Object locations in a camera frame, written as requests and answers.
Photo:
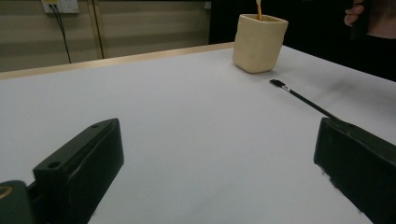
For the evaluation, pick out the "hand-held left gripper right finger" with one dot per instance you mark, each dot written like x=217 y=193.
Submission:
x=361 y=161

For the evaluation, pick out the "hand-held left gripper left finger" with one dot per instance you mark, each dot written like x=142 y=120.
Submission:
x=81 y=168

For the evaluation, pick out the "black pencil with orange end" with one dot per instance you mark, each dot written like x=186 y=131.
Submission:
x=259 y=9

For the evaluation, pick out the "beige square cup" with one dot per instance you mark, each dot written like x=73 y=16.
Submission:
x=258 y=46

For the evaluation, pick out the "white table mat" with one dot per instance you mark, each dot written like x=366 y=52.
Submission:
x=186 y=124

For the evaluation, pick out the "wooden table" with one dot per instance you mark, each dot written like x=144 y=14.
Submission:
x=124 y=59

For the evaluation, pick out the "white wall socket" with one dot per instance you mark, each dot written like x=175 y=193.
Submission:
x=67 y=5

